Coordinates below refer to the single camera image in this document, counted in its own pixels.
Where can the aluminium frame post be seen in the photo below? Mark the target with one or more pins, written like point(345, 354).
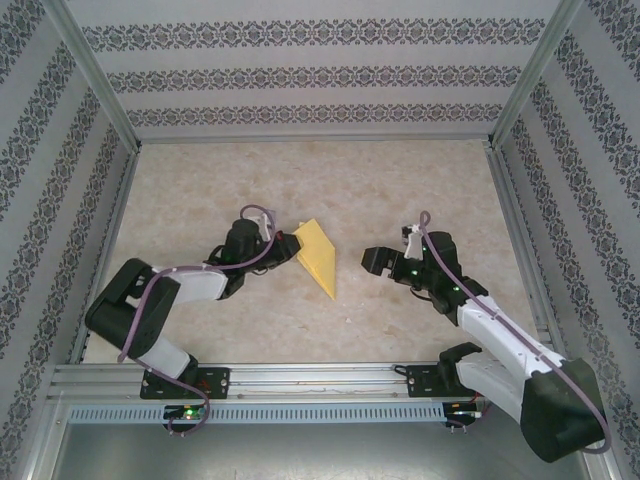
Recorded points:
point(97, 70)
point(531, 70)

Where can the wide aluminium mounting rail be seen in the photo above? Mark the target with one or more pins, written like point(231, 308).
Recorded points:
point(320, 380)

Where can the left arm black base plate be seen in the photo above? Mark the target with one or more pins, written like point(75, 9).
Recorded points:
point(220, 382)

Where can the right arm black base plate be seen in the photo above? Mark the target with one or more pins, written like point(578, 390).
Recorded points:
point(420, 382)

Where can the yellow cloth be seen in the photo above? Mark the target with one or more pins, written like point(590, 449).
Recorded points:
point(317, 255)

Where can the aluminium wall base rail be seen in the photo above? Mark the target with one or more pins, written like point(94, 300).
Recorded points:
point(315, 139)

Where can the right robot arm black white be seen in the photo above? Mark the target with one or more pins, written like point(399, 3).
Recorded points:
point(555, 415)

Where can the grey metal sheet panel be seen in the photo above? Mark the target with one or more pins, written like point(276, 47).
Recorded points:
point(320, 455)

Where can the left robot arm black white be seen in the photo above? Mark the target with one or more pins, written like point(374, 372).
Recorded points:
point(110, 310)

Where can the aluminium side frame rail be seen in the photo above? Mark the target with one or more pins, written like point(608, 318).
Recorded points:
point(520, 225)
point(116, 225)

